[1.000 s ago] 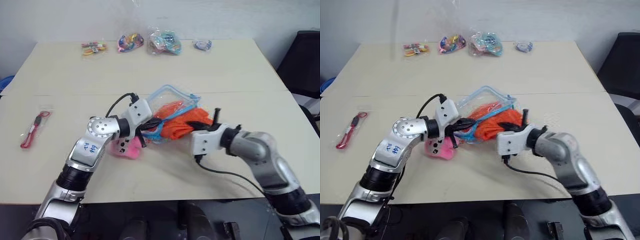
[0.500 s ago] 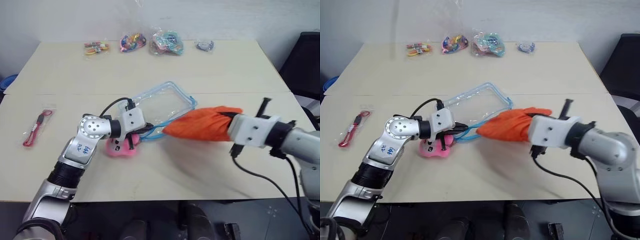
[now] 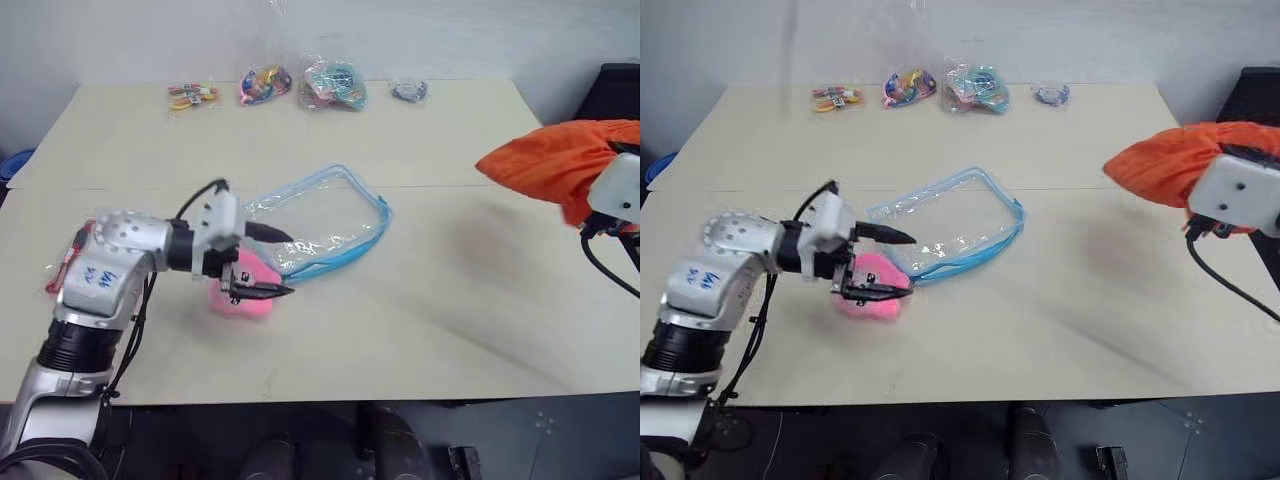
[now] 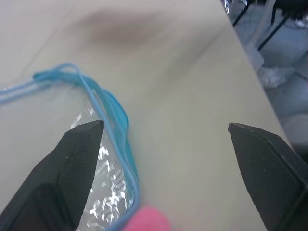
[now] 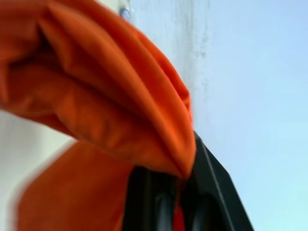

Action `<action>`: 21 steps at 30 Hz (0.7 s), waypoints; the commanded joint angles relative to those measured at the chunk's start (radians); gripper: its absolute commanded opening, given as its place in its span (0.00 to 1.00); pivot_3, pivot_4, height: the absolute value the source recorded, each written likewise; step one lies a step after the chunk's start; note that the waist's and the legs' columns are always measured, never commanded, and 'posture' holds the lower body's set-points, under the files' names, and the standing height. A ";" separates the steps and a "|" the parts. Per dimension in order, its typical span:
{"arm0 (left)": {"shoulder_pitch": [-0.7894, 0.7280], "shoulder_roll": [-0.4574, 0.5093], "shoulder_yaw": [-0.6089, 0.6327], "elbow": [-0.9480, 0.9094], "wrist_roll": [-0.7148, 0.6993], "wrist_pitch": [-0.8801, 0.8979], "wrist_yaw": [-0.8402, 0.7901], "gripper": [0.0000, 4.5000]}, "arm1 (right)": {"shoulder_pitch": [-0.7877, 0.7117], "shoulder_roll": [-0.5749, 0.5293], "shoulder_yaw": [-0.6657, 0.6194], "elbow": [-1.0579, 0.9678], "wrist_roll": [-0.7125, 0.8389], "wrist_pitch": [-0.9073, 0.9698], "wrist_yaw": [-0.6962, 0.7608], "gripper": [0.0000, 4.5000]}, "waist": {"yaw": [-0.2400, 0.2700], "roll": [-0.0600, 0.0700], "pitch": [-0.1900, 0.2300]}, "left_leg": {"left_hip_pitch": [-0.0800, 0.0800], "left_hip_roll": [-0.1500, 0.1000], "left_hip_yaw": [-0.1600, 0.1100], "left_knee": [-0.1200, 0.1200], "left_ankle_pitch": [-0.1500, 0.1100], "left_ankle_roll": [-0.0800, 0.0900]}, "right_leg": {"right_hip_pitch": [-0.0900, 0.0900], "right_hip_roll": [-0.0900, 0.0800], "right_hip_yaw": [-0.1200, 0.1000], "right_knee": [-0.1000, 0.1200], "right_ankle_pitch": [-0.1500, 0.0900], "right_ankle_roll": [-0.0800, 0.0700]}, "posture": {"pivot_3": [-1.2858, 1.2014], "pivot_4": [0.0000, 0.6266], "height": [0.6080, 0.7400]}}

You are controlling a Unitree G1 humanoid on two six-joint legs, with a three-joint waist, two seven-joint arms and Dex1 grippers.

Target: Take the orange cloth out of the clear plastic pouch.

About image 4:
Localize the pink plush keychain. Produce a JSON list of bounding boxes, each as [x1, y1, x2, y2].
[[124, 204, 173, 231]]

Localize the black metal frame legs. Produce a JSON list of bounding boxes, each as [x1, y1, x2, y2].
[[231, 0, 308, 51]]

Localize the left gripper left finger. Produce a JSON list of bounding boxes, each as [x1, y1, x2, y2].
[[0, 120, 105, 231]]

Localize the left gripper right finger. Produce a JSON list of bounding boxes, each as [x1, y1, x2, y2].
[[228, 122, 308, 231]]

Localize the clear pouch with orange contents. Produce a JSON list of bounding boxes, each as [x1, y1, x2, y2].
[[0, 61, 142, 231]]

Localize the crumpled clear plastic wrap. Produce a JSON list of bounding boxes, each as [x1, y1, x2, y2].
[[257, 66, 298, 88]]

